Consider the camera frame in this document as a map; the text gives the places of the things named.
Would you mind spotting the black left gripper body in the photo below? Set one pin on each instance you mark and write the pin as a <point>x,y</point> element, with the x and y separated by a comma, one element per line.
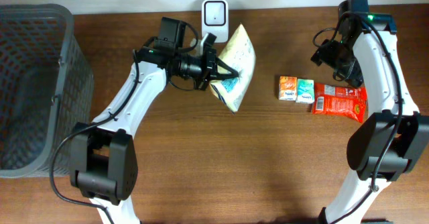
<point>208,67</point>

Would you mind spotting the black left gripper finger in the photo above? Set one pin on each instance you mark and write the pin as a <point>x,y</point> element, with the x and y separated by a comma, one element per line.
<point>219,76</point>
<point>230,71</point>

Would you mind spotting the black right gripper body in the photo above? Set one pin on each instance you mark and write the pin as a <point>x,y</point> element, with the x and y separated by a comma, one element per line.
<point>350,75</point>

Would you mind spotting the yellow wet wipes pack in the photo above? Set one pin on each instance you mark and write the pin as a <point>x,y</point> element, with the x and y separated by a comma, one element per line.
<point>239,54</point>

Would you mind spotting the red snack bag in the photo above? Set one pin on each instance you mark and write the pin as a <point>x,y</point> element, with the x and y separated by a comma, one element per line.
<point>340,101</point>

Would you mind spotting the teal tissue pack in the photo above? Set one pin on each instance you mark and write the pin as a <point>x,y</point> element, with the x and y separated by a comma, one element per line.
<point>305,91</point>

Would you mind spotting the orange tissue pack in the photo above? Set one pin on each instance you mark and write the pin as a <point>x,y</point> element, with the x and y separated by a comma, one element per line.
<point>288,88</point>

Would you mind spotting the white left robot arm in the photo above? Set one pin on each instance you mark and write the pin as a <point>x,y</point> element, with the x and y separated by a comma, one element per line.
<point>103,162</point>

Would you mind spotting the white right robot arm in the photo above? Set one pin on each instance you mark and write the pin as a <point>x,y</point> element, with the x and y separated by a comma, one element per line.
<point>392,139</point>

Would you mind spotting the white barcode scanner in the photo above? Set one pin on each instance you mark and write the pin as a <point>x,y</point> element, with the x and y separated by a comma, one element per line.
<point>215,19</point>

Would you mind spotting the grey plastic basket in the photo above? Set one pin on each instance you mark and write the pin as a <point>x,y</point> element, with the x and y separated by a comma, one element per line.
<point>46,86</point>

